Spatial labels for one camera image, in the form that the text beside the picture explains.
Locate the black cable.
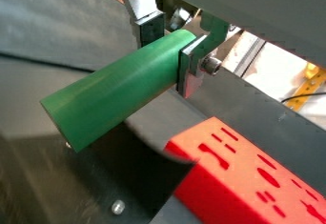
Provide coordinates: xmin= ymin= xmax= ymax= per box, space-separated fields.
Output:
xmin=280 ymin=92 xmax=326 ymax=104

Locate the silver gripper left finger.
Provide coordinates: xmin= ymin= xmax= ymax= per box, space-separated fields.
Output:
xmin=123 ymin=0 xmax=165 ymax=48

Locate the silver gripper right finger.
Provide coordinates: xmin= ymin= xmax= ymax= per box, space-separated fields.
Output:
xmin=176 ymin=11 xmax=229 ymax=98

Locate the yellow metal frame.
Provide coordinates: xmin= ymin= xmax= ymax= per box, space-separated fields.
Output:
xmin=283 ymin=63 xmax=326 ymax=112

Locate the black curved cradle stand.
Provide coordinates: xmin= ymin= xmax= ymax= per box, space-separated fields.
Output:
xmin=0 ymin=126 xmax=199 ymax=224

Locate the green cylinder peg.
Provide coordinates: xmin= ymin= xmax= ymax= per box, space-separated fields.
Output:
xmin=40 ymin=30 xmax=195 ymax=151

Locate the red shape sorter box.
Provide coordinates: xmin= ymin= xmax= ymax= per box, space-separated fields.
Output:
xmin=165 ymin=117 xmax=326 ymax=224

